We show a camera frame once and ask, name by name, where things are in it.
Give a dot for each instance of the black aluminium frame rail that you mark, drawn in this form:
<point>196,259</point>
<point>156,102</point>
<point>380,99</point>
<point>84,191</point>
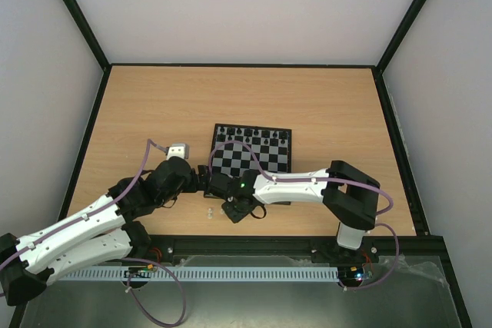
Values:
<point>171,249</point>

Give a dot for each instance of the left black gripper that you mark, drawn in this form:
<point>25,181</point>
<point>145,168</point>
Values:
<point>194,186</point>

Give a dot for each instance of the black white chessboard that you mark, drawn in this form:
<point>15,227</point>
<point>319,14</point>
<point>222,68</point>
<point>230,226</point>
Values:
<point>235,157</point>

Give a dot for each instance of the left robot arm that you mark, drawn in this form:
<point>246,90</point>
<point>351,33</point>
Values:
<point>107,229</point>

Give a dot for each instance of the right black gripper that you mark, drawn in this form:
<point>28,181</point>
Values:
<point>211,182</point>

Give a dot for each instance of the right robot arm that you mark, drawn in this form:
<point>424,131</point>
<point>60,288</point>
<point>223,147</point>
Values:
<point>349,194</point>

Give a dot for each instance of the light blue cable duct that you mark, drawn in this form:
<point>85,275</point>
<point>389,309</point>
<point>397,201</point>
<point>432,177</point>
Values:
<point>206,274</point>

